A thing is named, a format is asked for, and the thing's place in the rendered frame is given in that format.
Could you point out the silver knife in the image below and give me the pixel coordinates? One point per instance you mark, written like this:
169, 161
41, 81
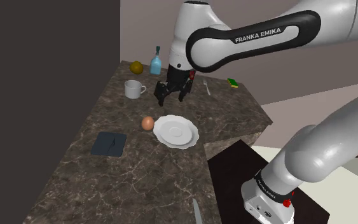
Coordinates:
197, 213

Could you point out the brown egg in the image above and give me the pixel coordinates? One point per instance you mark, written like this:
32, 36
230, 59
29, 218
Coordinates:
147, 123

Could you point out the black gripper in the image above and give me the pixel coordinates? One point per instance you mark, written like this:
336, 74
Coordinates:
176, 77

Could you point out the dark robot stand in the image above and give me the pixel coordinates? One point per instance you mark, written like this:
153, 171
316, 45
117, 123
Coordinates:
234, 173

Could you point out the yellow-green round fruit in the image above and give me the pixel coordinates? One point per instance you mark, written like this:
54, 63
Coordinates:
136, 67

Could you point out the light blue bottle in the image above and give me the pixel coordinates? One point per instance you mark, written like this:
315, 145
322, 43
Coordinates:
155, 65

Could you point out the green and yellow sponge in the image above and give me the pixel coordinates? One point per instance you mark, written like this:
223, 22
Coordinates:
232, 82

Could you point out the dark blue flat pad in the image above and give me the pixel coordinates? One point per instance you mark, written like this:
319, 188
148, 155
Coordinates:
108, 144

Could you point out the white plate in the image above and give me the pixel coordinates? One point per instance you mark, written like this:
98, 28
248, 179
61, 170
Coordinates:
176, 131

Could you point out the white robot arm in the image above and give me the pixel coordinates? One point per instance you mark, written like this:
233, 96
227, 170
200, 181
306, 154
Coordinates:
315, 145

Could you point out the white mug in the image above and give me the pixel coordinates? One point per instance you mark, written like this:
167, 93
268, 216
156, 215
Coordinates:
132, 89

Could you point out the silver fork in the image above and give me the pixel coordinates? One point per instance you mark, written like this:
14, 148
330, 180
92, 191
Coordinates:
207, 87

